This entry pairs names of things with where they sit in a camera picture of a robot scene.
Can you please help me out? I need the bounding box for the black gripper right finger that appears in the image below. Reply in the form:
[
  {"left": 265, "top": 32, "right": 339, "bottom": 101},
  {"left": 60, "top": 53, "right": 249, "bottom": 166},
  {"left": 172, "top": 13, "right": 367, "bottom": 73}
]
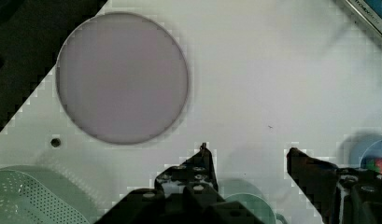
[{"left": 286, "top": 147, "right": 338, "bottom": 224}]

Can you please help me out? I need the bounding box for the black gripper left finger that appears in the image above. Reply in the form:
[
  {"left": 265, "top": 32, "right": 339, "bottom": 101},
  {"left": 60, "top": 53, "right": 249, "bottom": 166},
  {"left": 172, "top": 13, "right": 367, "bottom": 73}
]
[{"left": 154, "top": 143, "right": 219, "bottom": 198}]

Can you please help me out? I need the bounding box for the blue cup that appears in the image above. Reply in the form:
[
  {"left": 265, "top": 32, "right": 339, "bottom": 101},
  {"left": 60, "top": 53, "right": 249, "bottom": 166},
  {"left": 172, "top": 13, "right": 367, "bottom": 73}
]
[{"left": 348, "top": 134, "right": 382, "bottom": 168}]

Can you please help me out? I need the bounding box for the toy strawberry in cup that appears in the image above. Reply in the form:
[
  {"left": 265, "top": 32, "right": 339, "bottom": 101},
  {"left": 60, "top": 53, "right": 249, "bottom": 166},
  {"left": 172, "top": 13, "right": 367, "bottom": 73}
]
[{"left": 366, "top": 158, "right": 382, "bottom": 174}]

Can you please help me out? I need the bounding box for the green mug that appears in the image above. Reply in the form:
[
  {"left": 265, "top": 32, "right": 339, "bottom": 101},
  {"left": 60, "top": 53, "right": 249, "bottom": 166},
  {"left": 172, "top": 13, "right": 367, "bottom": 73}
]
[{"left": 219, "top": 179, "right": 289, "bottom": 224}]

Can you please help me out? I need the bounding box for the round lilac plate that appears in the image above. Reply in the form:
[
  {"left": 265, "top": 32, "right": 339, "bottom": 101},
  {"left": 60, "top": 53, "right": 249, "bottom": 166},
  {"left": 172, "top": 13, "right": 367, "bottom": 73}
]
[{"left": 56, "top": 12, "right": 190, "bottom": 145}]

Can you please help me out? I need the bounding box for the green perforated colander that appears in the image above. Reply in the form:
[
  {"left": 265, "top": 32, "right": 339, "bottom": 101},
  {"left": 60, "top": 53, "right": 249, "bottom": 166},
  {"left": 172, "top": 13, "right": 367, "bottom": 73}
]
[{"left": 0, "top": 165, "right": 98, "bottom": 224}]

